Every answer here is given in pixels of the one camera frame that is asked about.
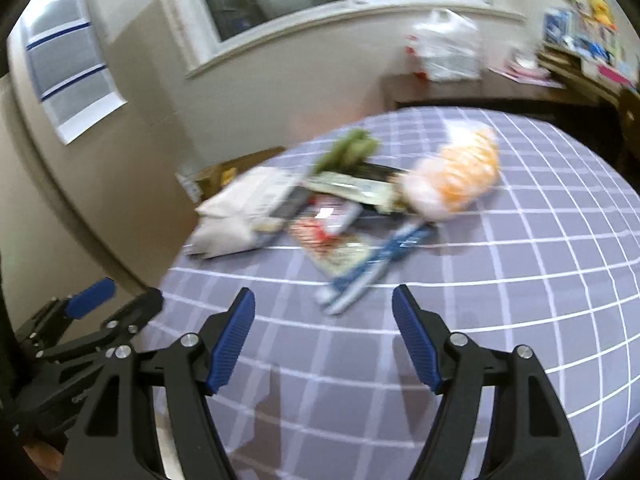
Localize red white wrapper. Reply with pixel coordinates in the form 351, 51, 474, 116
288, 194, 372, 278

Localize orange white plastic bag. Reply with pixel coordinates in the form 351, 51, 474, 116
399, 119, 500, 222

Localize white green wrapper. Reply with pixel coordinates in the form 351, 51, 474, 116
303, 171, 397, 214

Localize beige crumpled cloth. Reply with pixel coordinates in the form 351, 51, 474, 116
184, 166, 302, 259

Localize red cardboard box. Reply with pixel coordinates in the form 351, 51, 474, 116
176, 146, 286, 204

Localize purple checked tablecloth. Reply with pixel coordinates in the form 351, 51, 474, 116
140, 107, 639, 479

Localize blue white toothpaste box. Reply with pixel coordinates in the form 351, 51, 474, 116
314, 219, 436, 315

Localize papers on refrigerator door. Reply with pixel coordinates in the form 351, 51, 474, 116
18, 0, 126, 145

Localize green bananas bunch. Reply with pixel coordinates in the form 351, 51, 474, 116
311, 128, 378, 174

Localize dark wooden side table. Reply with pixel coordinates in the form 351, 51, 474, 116
381, 70, 598, 114

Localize stacked white bowls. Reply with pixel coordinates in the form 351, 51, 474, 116
508, 48, 548, 78

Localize white plastic shopping bag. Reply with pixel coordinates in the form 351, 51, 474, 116
407, 9, 483, 82

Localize yellow duck toy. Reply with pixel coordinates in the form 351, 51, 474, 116
588, 0, 616, 30

